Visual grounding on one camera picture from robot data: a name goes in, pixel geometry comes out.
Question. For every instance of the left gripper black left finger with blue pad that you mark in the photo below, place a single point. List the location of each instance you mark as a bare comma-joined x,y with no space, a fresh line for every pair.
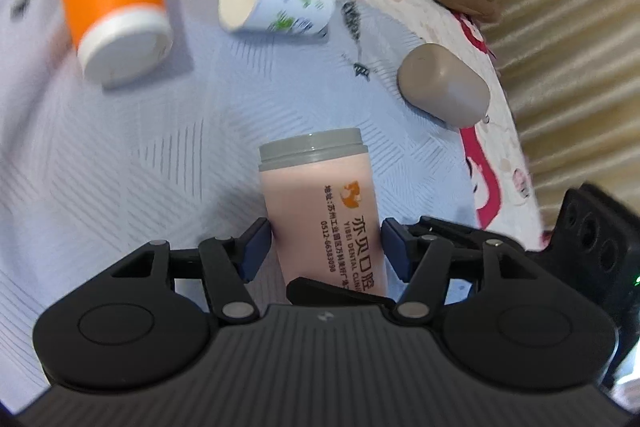
228,265

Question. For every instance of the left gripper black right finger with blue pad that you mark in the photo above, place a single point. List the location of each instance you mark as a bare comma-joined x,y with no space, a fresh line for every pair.
432,255

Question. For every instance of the pink plastic cup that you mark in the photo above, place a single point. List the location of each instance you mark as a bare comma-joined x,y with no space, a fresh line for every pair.
320,199

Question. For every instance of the taupe plastic cup lid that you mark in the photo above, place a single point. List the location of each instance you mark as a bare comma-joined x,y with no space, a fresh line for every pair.
433,79

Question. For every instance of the cartoon bear bed sheet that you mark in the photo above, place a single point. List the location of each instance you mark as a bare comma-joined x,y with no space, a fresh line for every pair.
503,194

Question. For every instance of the light blue cloth mat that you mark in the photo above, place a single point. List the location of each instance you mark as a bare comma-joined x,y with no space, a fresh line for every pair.
88,174

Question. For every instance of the black device at right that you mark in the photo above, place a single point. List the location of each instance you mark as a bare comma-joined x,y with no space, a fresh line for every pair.
594,248

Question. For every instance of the beige striped curtain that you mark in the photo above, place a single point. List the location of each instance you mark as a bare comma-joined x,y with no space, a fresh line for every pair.
570,70

